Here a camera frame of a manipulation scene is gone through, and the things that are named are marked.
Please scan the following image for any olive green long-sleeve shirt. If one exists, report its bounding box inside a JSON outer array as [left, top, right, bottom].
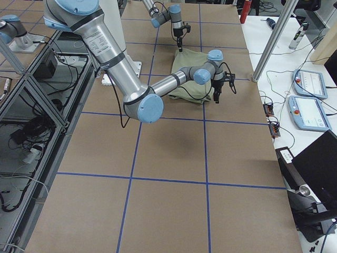
[[168, 48, 214, 104]]

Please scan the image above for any blue teach pendant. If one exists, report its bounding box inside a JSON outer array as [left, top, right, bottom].
[[293, 69, 328, 100], [288, 95, 332, 132]]

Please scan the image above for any far blue teach pendant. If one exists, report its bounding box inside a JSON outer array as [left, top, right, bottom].
[[293, 69, 328, 100]]

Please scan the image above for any clear spray bottle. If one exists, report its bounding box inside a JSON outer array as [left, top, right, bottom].
[[289, 22, 309, 50]]

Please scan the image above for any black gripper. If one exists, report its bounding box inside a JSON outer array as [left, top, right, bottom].
[[172, 22, 191, 52], [212, 72, 236, 103]]

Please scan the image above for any near blue teach pendant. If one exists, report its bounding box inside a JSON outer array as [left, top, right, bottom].
[[288, 95, 332, 132]]

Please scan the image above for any aluminium frame pillar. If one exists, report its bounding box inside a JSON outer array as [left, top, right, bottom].
[[252, 0, 298, 83]]

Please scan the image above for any black laptop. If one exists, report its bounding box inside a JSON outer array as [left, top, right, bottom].
[[292, 130, 336, 210]]

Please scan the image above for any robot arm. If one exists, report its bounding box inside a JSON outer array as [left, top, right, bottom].
[[44, 1, 236, 123], [143, 0, 191, 52]]

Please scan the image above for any black box with white label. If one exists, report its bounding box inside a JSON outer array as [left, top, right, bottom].
[[275, 147, 305, 190]]

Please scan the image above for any red cylinder bottle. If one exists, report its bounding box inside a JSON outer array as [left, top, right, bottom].
[[240, 0, 252, 24]]

